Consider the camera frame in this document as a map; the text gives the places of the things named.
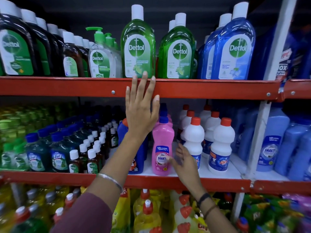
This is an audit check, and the person's left hand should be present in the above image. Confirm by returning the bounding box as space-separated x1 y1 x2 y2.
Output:
125 71 160 144

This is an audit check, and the person's right hand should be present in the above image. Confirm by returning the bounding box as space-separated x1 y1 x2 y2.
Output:
167 143 203 195

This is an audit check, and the person's left forearm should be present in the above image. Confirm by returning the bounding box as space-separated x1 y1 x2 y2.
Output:
86 133 148 212

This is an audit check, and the person's right forearm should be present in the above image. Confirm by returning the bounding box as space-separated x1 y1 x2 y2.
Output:
194 188 238 233

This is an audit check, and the pink cleaner bottle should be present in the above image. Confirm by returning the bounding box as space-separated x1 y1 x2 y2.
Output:
152 116 175 177
157 103 173 128

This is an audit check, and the blue bottle with orange cap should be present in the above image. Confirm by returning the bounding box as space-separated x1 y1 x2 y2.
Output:
117 118 149 175

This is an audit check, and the clear green-pump handwash bottle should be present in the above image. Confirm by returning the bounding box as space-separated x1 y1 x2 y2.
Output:
86 27 117 78
104 33 122 78

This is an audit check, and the white bottle with scalloped cap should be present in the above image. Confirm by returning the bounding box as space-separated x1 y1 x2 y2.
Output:
173 192 192 209
173 222 195 233
174 206 195 225

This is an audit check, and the yellow bottle with red cap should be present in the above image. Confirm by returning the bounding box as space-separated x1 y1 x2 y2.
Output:
133 199 162 233
133 189 152 217

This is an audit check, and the black wrist band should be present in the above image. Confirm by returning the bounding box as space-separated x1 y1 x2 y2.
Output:
196 193 212 208

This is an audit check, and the row of white red-capped bottles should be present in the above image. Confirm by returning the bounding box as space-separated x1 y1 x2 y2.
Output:
177 104 236 175

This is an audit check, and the long red shelf beam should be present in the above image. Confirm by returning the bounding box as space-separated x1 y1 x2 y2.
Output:
0 171 252 193
0 76 283 101

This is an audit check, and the silver bangle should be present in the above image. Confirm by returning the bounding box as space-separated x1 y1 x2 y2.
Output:
97 173 124 192

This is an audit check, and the brown thread wrist band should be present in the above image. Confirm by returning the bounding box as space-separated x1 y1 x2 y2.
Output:
204 204 219 220

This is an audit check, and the blue disinfectant bottle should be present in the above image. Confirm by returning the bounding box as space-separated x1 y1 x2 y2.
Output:
200 13 233 80
196 35 210 79
211 1 256 80

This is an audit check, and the group of small brown bottles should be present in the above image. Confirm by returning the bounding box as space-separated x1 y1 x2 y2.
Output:
69 121 120 174

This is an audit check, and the yellow refill pouch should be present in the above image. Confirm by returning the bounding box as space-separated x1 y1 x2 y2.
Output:
111 189 132 233

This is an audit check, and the group of teal blue-capped bottles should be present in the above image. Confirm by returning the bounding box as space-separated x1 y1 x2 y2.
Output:
25 113 98 173

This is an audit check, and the group of light blue bottles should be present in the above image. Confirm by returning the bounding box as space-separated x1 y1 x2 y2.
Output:
230 104 311 182

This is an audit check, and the maroon sleeve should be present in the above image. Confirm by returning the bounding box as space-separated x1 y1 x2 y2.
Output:
50 192 114 233

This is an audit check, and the short red shelf beam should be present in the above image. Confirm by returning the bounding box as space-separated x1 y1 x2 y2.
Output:
251 179 311 196
282 79 311 100

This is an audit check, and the pile of green packets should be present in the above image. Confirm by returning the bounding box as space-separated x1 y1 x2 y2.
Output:
239 194 311 233

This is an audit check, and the row of brown antiseptic bottles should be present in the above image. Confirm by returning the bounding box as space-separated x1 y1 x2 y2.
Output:
0 0 95 78

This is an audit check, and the group of green bottles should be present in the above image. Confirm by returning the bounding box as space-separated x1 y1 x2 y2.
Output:
0 104 57 172

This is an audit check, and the group of dark blue bottles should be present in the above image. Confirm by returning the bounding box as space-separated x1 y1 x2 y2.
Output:
247 22 311 81

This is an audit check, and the group of yellow dish liquid bottles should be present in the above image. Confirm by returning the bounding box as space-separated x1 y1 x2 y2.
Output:
0 184 84 233

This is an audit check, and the white shelf upright post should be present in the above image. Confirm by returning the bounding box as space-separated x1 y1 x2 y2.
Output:
230 0 298 223

